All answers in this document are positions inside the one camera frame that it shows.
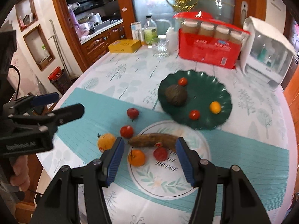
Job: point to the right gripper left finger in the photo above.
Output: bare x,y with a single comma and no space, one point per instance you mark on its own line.
59,203

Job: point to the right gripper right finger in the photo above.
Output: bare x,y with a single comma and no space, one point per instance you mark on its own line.
240,202

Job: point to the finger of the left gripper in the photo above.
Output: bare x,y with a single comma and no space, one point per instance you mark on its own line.
57,117
30,101

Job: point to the yellow-orange fruit with sticker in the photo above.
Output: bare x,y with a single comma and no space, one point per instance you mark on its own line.
105,142

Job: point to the orange tangerine with stem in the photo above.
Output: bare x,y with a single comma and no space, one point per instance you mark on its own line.
136,158

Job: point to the dark red round lychee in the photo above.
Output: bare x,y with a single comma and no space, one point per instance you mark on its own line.
160,153

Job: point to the small red cherry tomato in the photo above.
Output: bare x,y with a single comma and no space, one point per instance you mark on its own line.
194,114

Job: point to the person's left hand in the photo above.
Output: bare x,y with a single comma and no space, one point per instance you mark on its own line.
20,178

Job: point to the red waste bin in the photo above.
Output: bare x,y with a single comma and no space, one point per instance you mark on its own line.
60,80

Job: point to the overripe brown banana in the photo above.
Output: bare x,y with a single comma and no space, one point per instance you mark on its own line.
154,140

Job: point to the printed teal white tablecloth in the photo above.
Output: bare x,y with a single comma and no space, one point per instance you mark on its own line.
258,136

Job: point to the yellow flat box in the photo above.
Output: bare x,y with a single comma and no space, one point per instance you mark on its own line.
124,46

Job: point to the small yellow kumquat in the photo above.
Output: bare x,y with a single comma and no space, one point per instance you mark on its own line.
215,107

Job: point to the dark green scalloped plate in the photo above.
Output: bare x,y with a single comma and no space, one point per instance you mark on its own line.
202,90

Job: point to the white blue small carton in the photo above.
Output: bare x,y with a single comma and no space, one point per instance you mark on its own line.
135,28

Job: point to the dark brown avocado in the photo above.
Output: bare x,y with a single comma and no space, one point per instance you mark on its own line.
176,95

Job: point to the clear drinking glass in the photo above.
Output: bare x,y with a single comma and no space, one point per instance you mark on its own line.
160,46

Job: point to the wooden side cabinet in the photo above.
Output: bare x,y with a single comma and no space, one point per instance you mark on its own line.
291,94

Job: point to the clear bottle yellow liquid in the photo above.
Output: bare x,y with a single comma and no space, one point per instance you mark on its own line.
150,30

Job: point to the white squeeze bottle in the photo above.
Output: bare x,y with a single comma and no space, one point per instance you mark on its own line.
172,37

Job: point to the white countertop appliance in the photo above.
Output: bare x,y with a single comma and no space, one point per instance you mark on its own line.
266,55

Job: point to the red carton of jars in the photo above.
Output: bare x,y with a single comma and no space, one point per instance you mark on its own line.
203,39

